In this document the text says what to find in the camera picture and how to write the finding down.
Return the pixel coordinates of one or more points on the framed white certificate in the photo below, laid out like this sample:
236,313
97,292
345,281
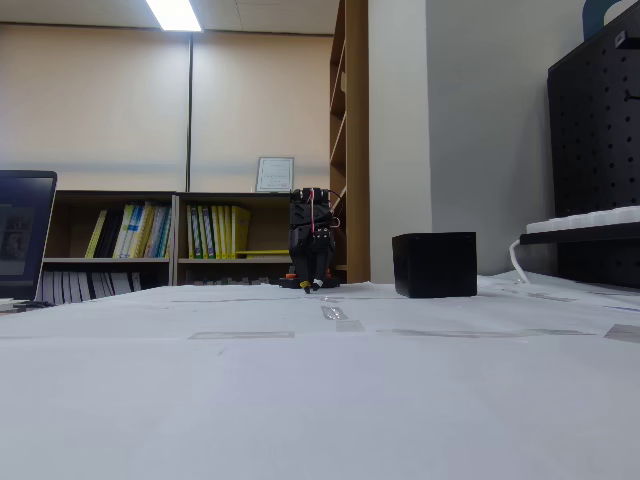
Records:
275,175

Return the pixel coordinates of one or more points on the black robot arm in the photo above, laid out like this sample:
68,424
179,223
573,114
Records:
302,207

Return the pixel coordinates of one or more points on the clear tape strip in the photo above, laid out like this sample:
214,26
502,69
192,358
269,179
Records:
480,333
240,335
624,333
334,313
350,325

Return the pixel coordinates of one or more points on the white blue binder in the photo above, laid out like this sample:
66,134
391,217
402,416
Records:
160,232

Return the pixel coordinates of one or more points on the flat yellow folder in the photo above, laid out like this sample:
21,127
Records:
262,251

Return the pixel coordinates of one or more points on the yellow green binder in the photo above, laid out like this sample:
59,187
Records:
203,232
192,232

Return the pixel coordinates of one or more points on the thin yellow book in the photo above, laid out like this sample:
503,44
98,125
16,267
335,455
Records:
96,235

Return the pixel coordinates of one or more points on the black book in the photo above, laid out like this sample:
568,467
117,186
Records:
110,235

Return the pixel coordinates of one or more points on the dark laptop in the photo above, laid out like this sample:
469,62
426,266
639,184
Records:
22,235

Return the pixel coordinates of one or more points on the black open box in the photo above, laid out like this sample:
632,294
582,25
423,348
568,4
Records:
435,265

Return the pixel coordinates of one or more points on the tall wooden bookshelf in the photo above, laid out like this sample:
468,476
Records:
356,150

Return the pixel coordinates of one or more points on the beige roller blind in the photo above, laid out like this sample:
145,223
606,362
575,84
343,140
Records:
90,100
260,100

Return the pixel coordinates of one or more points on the black pegboard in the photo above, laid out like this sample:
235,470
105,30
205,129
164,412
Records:
590,125

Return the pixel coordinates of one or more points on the ceiling light panel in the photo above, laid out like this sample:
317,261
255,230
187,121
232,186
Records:
174,14

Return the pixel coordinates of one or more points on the white rounded object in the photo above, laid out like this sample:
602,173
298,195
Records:
622,9

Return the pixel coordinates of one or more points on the dark vertical pole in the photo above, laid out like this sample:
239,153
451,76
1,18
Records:
190,110

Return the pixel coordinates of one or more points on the white paper table cover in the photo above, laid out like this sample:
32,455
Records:
320,400

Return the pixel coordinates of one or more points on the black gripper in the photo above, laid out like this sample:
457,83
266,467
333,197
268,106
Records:
311,246

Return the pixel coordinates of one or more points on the white blue book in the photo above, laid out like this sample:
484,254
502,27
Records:
125,230

